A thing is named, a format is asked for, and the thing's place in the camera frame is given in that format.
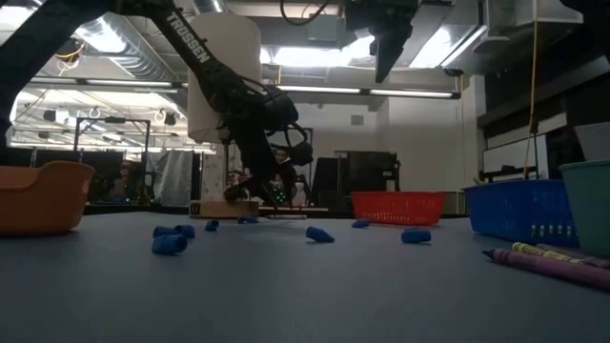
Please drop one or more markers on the blue mesh basket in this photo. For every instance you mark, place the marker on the blue mesh basket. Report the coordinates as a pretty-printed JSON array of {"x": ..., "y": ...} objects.
[{"x": 519, "y": 209}]

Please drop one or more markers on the purple crayon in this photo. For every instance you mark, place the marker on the purple crayon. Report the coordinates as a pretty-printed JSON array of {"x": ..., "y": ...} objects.
[
  {"x": 548, "y": 268},
  {"x": 595, "y": 260}
]

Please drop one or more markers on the green plastic bin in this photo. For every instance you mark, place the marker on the green plastic bin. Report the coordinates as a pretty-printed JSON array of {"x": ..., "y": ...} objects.
[{"x": 588, "y": 209}]

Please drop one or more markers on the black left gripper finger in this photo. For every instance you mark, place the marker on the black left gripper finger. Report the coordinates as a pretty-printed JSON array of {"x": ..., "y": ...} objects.
[
  {"x": 236, "y": 193},
  {"x": 278, "y": 196}
]

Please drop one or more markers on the silver ceiling duct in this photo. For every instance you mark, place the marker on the silver ceiling duct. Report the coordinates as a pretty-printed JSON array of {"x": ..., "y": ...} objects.
[{"x": 133, "y": 47}]

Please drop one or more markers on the black table frame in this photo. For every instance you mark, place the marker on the black table frame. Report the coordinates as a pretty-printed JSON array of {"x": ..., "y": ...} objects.
[{"x": 143, "y": 209}]

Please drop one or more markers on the grey hanging cloth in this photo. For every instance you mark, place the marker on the grey hanging cloth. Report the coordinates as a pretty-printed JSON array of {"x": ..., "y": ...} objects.
[{"x": 174, "y": 176}]

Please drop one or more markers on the grey ceiling unit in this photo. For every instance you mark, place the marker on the grey ceiling unit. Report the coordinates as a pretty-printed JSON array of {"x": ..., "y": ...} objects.
[{"x": 324, "y": 28}]

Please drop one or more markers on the black cabinet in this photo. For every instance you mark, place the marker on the black cabinet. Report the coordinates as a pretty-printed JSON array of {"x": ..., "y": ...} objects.
[{"x": 372, "y": 176}]

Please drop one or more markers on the white shade wooden base lamp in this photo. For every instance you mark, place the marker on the white shade wooden base lamp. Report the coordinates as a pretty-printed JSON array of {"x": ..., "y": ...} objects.
[{"x": 238, "y": 47}]

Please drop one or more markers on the ceiling light strip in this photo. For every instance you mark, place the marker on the ceiling light strip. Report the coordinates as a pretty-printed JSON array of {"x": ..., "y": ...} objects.
[
  {"x": 410, "y": 94},
  {"x": 128, "y": 84},
  {"x": 318, "y": 89}
]

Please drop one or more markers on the orange plastic bin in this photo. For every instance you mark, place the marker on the orange plastic bin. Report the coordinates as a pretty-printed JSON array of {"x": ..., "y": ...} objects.
[{"x": 43, "y": 205}]

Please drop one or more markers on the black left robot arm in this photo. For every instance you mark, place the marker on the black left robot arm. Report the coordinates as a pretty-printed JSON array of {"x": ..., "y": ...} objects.
[{"x": 190, "y": 43}]

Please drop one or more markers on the yellow crayon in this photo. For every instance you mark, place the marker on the yellow crayon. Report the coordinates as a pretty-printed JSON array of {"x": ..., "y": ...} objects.
[{"x": 548, "y": 253}]

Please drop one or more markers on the grey box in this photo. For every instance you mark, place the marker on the grey box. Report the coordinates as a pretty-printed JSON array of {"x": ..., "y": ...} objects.
[{"x": 455, "y": 203}]

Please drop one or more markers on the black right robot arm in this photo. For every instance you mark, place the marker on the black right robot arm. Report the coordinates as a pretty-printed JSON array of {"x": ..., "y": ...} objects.
[{"x": 595, "y": 7}]

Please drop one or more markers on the red mesh basket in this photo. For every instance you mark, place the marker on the red mesh basket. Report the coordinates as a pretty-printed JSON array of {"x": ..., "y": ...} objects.
[{"x": 400, "y": 209}]

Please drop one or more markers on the white container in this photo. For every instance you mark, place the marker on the white container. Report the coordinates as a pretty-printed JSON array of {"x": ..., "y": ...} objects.
[{"x": 593, "y": 143}]

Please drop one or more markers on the whiteboard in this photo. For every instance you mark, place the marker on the whiteboard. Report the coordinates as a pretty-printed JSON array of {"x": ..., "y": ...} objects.
[{"x": 514, "y": 155}]

